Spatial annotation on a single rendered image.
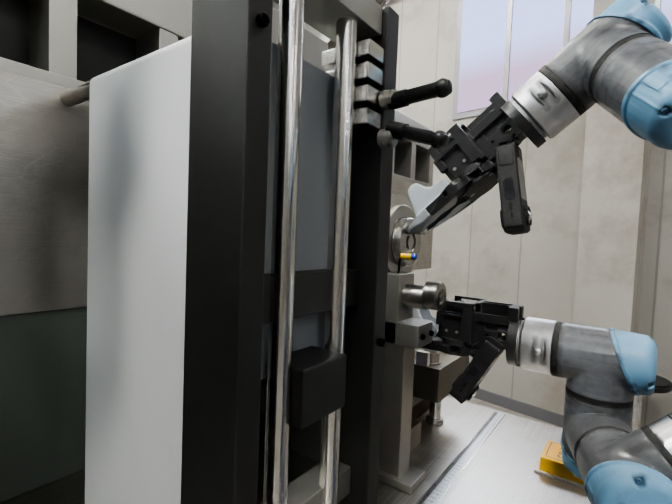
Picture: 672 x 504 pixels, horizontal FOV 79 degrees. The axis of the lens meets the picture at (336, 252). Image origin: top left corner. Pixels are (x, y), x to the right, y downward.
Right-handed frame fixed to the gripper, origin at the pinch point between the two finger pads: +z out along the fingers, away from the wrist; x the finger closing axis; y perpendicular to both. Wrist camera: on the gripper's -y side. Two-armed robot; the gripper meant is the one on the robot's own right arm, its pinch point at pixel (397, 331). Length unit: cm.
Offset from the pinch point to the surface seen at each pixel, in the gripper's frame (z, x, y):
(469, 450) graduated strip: -11.9, -5.4, -19.1
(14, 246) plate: 30, 46, 13
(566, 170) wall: 9, -254, 66
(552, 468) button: -24.3, -6.5, -18.0
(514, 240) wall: 41, -259, 17
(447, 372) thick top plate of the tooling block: -6.4, -7.9, -7.6
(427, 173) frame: 32, -79, 40
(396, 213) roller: -3.4, 8.7, 20.0
